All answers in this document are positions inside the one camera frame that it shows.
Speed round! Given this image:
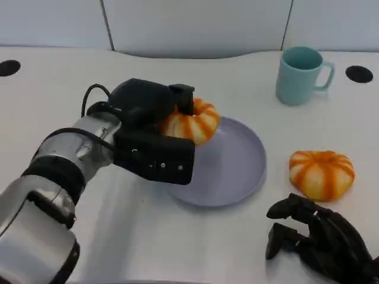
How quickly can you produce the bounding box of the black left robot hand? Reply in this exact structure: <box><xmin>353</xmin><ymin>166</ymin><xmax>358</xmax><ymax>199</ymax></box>
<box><xmin>107</xmin><ymin>78</ymin><xmax>196</xmax><ymax>128</ymax></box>

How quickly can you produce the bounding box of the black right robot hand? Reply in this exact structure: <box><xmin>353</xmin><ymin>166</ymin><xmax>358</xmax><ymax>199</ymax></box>
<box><xmin>265</xmin><ymin>192</ymin><xmax>379</xmax><ymax>284</ymax></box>

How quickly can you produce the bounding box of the orange white toy bread roll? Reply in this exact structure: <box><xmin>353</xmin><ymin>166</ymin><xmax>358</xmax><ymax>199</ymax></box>
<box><xmin>288</xmin><ymin>150</ymin><xmax>355</xmax><ymax>203</ymax></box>
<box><xmin>156</xmin><ymin>97</ymin><xmax>221</xmax><ymax>147</ymax></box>

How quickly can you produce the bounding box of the grey partition panel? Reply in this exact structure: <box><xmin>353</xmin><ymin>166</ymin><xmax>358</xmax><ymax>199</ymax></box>
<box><xmin>0</xmin><ymin>0</ymin><xmax>115</xmax><ymax>51</ymax></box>
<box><xmin>280</xmin><ymin>0</ymin><xmax>379</xmax><ymax>53</ymax></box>
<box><xmin>102</xmin><ymin>0</ymin><xmax>294</xmax><ymax>59</ymax></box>

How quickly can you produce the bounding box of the lilac plate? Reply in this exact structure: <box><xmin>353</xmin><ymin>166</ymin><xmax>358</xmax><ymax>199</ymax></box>
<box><xmin>167</xmin><ymin>115</ymin><xmax>267</xmax><ymax>208</ymax></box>

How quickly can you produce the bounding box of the pale green mug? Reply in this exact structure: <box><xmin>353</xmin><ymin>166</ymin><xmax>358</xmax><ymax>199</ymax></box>
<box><xmin>275</xmin><ymin>46</ymin><xmax>336</xmax><ymax>106</ymax></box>

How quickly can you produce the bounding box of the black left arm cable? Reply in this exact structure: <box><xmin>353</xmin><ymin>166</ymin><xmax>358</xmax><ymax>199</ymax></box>
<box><xmin>81</xmin><ymin>83</ymin><xmax>122</xmax><ymax>119</ymax></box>

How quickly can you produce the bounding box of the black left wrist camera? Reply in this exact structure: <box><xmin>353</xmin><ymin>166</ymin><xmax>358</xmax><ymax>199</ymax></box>
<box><xmin>112</xmin><ymin>124</ymin><xmax>196</xmax><ymax>186</ymax></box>

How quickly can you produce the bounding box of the black table cable grommet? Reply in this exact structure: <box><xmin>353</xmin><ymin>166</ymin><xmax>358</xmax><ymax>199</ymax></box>
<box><xmin>345</xmin><ymin>65</ymin><xmax>374</xmax><ymax>84</ymax></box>
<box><xmin>0</xmin><ymin>59</ymin><xmax>21</xmax><ymax>77</ymax></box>

